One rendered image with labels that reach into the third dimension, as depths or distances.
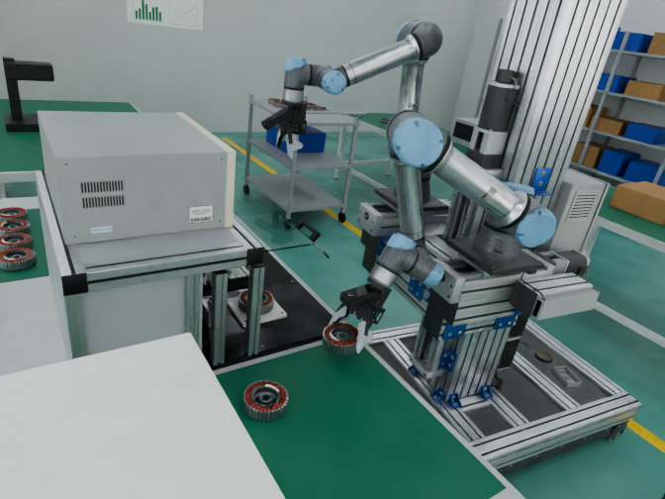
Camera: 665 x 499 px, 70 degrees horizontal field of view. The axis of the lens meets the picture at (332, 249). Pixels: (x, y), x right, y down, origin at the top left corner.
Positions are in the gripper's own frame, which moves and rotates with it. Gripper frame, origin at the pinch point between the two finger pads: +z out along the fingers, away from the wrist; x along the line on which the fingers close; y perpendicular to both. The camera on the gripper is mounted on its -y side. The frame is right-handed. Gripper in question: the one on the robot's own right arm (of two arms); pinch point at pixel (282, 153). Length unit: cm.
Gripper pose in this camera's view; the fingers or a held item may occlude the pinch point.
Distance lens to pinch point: 187.9
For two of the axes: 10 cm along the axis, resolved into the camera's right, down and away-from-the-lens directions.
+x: -4.2, -4.4, 7.9
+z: -1.3, 8.9, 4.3
